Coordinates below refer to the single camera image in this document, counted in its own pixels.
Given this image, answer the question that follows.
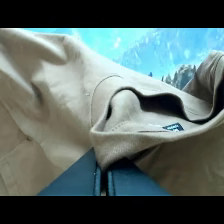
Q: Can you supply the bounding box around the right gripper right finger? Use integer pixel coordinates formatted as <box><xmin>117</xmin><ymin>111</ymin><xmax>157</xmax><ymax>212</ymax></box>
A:
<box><xmin>106</xmin><ymin>159</ymin><xmax>172</xmax><ymax>197</ymax></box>

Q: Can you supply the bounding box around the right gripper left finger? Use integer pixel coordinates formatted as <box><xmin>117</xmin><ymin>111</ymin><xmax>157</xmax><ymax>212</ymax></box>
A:
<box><xmin>37</xmin><ymin>147</ymin><xmax>103</xmax><ymax>197</ymax></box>

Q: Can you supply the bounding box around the beige shirt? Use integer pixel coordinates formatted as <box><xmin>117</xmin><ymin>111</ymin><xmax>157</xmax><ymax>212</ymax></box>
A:
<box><xmin>0</xmin><ymin>28</ymin><xmax>224</xmax><ymax>197</ymax></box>

